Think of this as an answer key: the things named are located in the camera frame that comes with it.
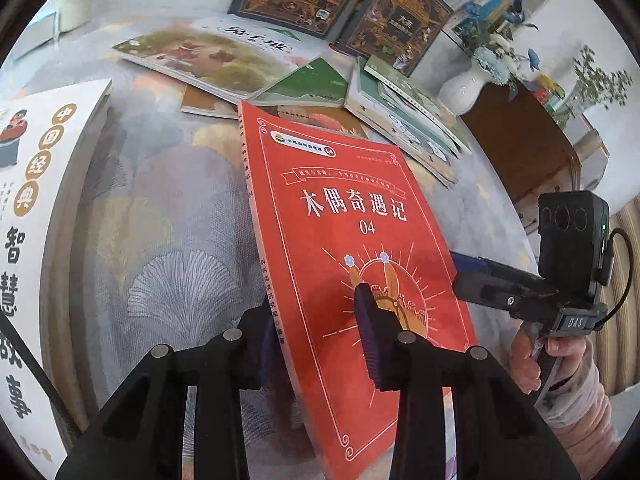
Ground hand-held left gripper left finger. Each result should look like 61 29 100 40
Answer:
55 305 281 480

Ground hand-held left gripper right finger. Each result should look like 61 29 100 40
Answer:
354 282 583 480

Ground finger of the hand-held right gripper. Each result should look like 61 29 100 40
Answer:
451 269 560 320
452 252 543 282

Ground red cover book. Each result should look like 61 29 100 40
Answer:
237 100 481 480

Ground large white story book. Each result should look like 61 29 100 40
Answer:
0 79 115 480

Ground pile of thin white books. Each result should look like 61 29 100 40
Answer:
344 54 473 188

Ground person's right hand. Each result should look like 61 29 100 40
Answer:
509 324 594 404

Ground brown wooden cabinet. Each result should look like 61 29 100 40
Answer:
460 80 583 206

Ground colourful small boxes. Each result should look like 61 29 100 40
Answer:
535 74 568 111

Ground fan pattern tablecloth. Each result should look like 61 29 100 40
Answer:
0 0 546 480

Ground green plant sprigs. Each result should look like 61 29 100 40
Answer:
565 45 633 116

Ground white vase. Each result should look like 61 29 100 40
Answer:
439 65 493 117

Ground blue flower bouquet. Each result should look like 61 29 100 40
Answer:
455 0 543 86

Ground green white triangle book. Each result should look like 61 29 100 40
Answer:
250 56 353 109

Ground orange cover book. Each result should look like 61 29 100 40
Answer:
180 82 371 141

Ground meadow painting picture book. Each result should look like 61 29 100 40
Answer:
111 27 301 102

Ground white book black calligraphy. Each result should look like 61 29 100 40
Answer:
187 15 323 78

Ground blue white tissue box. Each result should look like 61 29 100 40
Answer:
15 10 60 56

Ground white canister blue lid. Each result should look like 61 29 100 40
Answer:
52 0 103 31

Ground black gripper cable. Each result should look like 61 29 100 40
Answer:
597 227 628 328

